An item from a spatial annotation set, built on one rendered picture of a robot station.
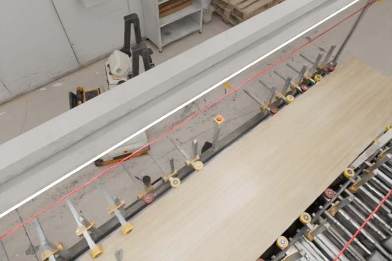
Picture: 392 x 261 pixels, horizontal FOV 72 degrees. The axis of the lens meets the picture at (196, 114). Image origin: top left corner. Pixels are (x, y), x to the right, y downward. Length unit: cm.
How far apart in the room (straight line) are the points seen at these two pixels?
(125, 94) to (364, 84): 306
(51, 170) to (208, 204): 161
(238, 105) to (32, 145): 341
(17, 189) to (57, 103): 349
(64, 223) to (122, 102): 272
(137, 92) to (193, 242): 158
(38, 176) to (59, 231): 258
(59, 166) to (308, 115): 249
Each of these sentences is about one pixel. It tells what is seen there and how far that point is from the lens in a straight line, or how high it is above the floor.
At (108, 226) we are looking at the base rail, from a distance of 252.
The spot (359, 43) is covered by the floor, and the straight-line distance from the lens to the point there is 581.
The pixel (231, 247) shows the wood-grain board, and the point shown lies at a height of 90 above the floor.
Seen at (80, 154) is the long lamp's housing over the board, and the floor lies 237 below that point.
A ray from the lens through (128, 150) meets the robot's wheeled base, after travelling 328.
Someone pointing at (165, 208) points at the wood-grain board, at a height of 90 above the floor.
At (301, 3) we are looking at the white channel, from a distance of 127.
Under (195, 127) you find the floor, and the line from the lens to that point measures 368.
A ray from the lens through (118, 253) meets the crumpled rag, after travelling 224.
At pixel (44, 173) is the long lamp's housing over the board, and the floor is 237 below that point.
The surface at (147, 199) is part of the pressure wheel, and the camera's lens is 231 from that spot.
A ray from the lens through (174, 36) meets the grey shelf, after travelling 478.
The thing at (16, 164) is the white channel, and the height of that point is 245.
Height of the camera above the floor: 307
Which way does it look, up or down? 54 degrees down
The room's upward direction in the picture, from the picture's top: 3 degrees clockwise
